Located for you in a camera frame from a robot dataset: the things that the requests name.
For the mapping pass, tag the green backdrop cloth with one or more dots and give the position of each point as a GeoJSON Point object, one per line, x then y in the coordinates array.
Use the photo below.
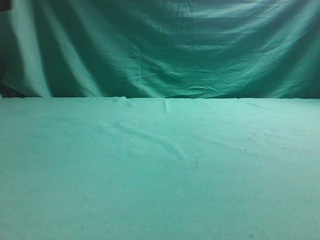
{"type": "Point", "coordinates": [161, 48]}

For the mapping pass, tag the green table cloth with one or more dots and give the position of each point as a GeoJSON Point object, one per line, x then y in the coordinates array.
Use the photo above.
{"type": "Point", "coordinates": [159, 169]}

